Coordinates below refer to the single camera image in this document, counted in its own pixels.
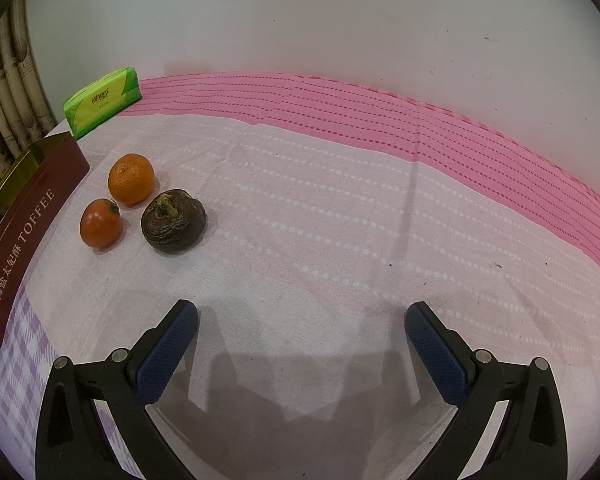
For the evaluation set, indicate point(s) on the far red tomato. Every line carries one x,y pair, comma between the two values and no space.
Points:
101,224

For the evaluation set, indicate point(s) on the green tissue pack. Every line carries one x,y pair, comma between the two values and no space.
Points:
100,100

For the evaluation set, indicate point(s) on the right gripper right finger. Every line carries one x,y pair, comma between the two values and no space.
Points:
531,442

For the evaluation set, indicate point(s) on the gold toffee tin box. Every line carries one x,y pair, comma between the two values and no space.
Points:
61,167

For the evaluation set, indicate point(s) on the pink purple checkered tablecloth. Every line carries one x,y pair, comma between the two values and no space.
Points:
330,209

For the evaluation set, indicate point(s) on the orange mandarin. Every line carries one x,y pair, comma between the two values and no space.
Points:
131,179

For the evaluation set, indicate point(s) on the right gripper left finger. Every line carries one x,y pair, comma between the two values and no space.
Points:
71,442

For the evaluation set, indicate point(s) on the dark fruit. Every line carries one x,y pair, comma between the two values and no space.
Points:
173,221

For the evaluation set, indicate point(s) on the beige patterned curtain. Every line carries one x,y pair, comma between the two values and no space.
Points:
25,115

